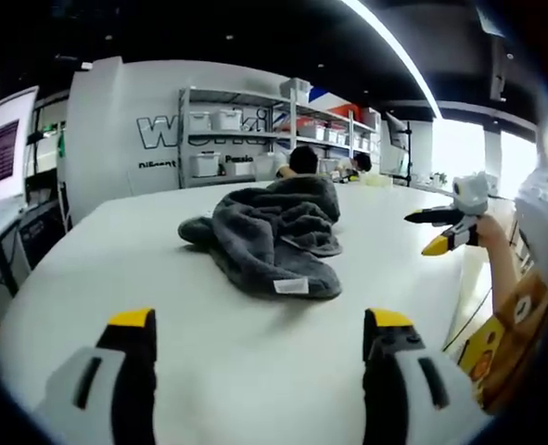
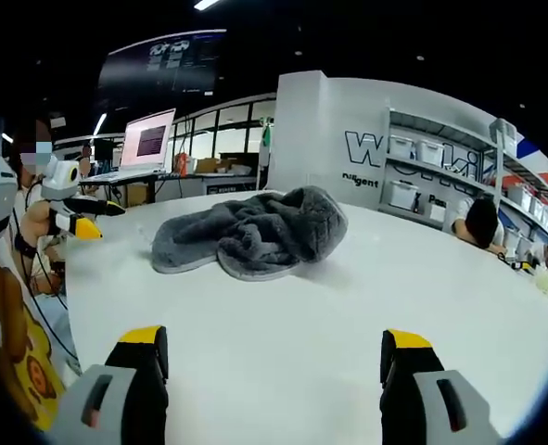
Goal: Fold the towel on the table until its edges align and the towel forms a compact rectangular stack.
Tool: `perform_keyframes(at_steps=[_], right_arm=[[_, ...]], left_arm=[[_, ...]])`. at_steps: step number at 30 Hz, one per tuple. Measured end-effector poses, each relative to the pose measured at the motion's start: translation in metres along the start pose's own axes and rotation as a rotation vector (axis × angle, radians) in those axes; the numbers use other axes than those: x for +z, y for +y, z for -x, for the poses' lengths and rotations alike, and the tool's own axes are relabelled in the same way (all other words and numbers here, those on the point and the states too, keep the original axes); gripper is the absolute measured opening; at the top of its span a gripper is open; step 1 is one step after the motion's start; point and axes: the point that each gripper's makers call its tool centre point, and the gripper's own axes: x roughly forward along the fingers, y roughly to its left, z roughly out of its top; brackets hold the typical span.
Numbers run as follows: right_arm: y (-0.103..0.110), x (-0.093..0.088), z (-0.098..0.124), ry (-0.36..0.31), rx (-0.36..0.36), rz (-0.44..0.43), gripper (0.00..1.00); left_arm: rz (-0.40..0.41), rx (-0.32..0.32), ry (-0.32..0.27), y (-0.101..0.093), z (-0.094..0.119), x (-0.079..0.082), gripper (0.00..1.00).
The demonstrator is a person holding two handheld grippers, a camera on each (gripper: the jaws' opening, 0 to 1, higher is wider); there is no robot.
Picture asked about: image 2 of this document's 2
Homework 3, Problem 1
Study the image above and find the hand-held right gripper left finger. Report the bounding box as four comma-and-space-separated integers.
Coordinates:
57, 325, 170, 445

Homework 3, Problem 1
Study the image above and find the large dark overhead screen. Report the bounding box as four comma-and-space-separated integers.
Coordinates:
97, 28, 228, 101

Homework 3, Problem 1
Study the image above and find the pink lit monitor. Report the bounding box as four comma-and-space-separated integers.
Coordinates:
119, 108, 177, 173

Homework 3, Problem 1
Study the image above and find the white table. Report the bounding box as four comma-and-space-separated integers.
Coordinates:
64, 187, 548, 445

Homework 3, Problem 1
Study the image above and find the grey metal shelving rack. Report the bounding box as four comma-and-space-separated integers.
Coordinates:
379, 106, 548, 261

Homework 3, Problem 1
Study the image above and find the cardboard box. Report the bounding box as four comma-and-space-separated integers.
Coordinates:
124, 183, 150, 208
194, 157, 222, 175

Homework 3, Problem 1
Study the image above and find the grey fluffy towel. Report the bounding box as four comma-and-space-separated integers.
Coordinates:
151, 184, 350, 282

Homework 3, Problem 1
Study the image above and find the group of white storage bins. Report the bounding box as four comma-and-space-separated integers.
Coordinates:
388, 133, 548, 251

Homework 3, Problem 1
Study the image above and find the background work desk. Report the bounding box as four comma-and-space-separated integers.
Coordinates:
81, 170, 259, 208

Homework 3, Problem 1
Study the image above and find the person's left hand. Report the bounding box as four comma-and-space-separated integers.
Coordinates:
25, 201, 57, 238

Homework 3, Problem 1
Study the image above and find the black cable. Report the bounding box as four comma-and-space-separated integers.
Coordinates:
17, 203, 81, 363

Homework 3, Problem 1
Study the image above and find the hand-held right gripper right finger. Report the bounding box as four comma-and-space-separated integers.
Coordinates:
379, 328, 504, 445

